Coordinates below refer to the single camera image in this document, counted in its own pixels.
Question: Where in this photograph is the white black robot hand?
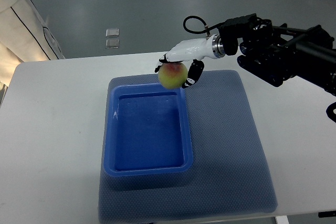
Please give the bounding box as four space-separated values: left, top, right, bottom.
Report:
154 38 216 89

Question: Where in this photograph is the green red peach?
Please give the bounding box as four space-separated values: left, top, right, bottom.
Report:
158 62 188 89

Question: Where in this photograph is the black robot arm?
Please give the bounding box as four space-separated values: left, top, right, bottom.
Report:
214 14 335 95

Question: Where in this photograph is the lower metal floor plate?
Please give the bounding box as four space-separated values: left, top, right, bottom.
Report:
106 39 120 49

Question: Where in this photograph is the metal floor plate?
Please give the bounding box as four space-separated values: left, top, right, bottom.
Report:
106 39 120 49
106 28 119 38

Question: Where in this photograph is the upper metal floor plate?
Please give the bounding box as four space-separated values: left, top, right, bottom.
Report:
106 28 119 38

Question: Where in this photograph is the blue plastic tray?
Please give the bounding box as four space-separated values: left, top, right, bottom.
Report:
102 83 193 178

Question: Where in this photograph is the grey blue textured mat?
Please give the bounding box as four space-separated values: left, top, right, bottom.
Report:
98 70 277 223

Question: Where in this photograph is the white fabric with black lines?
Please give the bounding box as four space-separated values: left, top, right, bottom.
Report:
1 0 64 86

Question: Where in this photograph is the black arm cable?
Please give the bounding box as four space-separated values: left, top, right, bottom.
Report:
183 15 226 37

